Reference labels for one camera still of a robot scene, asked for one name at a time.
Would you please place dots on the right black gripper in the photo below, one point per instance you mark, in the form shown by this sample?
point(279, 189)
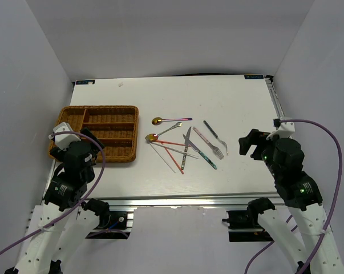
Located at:
point(254, 135)

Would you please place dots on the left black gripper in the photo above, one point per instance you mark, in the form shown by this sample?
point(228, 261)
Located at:
point(59, 153)

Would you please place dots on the fork with pink handle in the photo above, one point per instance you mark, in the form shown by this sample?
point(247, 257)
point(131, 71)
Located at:
point(217, 152)

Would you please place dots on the knife with green marbled handle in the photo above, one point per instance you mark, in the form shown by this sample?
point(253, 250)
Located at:
point(199, 152)

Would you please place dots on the knife with brown marbled handle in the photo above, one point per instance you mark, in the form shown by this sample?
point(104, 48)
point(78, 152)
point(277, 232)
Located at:
point(185, 149)

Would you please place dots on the rainbow spoon ornate handle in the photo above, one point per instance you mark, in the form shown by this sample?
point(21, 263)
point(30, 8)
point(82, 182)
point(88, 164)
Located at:
point(155, 137)

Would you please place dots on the rainbow spoon plain handle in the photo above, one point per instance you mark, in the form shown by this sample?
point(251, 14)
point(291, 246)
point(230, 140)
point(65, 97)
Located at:
point(158, 120)

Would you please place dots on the orange chopstick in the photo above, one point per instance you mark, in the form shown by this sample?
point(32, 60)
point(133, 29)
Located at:
point(166, 142)
point(175, 162)

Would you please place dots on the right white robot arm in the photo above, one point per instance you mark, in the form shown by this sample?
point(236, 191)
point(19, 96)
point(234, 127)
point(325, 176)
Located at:
point(317, 251)

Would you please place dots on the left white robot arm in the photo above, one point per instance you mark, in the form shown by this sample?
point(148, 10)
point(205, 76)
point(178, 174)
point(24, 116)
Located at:
point(67, 217)

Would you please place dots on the wicker cutlery tray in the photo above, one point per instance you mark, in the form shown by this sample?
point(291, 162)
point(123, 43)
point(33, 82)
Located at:
point(115, 126)

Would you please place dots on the blue label right corner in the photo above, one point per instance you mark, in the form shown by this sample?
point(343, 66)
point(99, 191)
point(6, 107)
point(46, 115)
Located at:
point(254, 76)

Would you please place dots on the blue label corner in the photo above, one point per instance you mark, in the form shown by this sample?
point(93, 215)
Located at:
point(85, 82)
point(254, 76)

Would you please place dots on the white chopstick thin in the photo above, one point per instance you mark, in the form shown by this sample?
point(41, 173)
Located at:
point(160, 155)

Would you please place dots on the white chopstick thick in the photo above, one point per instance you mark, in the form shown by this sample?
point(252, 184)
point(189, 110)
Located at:
point(175, 150)

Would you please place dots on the blue label left corner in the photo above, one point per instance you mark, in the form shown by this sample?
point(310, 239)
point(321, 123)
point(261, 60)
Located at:
point(85, 82)

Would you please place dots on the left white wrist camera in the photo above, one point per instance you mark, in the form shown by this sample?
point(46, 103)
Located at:
point(66, 136)

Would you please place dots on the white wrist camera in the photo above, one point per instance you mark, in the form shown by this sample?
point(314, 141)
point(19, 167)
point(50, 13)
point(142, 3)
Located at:
point(283, 129)
point(66, 136)

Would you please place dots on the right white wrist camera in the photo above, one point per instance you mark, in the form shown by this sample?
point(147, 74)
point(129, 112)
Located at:
point(283, 129)

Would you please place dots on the aluminium table rail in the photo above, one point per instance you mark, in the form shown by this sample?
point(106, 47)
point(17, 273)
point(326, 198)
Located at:
point(274, 96)

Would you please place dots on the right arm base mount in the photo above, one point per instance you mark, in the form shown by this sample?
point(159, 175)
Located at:
point(242, 229)

